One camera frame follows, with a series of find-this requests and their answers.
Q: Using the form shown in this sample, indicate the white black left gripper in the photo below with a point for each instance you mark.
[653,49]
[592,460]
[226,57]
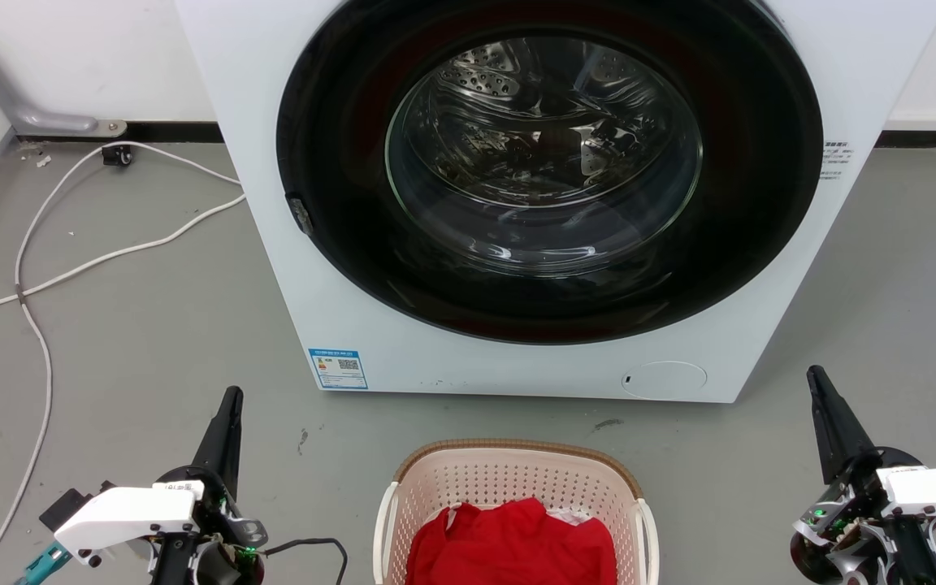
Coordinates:
[131,513]

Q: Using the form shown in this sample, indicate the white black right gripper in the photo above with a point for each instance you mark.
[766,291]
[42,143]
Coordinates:
[915,496]

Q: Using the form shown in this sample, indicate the beige plastic laundry basket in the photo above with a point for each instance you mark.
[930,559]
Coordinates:
[509,475]

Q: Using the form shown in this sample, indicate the blue energy label sticker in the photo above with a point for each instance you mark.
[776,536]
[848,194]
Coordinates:
[338,369]

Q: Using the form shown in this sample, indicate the round white filter cover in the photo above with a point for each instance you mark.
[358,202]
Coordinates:
[667,379]

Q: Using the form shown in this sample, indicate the teal plastic connector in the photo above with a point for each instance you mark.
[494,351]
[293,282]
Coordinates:
[44,565]

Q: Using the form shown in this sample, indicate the black round washer door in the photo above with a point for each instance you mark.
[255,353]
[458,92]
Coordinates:
[338,244]

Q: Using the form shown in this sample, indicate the small text warning sticker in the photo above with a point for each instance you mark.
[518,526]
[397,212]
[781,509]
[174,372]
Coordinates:
[836,158]

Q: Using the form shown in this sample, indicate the white garment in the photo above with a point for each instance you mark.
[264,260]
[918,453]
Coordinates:
[569,516]

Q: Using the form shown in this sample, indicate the red garment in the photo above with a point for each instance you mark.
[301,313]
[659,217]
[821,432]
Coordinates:
[509,544]

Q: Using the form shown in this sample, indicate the white front-load washing machine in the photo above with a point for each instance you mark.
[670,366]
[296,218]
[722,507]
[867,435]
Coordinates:
[240,97]

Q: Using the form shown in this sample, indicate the grey wall pipe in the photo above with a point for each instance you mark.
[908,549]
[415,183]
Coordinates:
[21,110]

